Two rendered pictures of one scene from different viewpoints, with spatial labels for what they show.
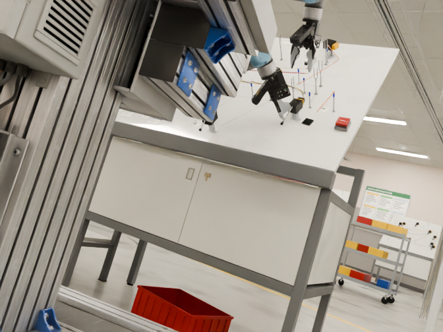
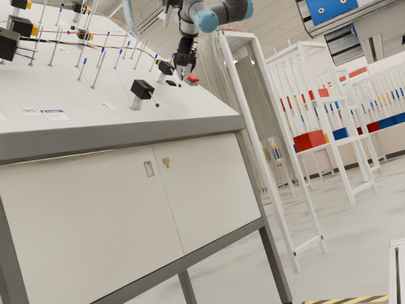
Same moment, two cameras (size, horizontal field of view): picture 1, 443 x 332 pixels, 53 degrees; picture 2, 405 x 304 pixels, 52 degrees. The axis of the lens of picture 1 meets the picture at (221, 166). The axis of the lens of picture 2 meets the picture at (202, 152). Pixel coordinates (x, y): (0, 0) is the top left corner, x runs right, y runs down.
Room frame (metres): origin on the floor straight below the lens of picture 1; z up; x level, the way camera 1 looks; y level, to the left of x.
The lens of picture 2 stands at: (1.63, 1.45, 0.60)
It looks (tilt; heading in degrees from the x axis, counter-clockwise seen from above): 5 degrees up; 279
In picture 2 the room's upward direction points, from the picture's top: 17 degrees counter-clockwise
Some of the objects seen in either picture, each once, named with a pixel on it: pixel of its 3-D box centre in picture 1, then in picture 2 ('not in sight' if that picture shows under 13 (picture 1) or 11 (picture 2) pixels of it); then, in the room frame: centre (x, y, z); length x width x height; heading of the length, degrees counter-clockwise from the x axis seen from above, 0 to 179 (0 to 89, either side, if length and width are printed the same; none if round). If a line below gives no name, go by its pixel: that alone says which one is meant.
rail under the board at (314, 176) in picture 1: (204, 150); (150, 133); (1.99, 0.09, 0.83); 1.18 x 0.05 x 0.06; 62
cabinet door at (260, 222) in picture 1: (245, 217); (212, 185); (1.88, -0.16, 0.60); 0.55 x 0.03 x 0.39; 62
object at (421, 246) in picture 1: (408, 253); not in sight; (9.96, -4.55, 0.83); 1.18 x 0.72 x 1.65; 54
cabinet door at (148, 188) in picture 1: (144, 186); (103, 219); (2.14, 0.33, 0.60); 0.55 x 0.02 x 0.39; 62
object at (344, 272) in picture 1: (366, 256); not in sight; (6.56, -2.41, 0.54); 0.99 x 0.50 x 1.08; 56
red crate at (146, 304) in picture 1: (180, 315); not in sight; (2.16, -0.02, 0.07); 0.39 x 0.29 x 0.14; 47
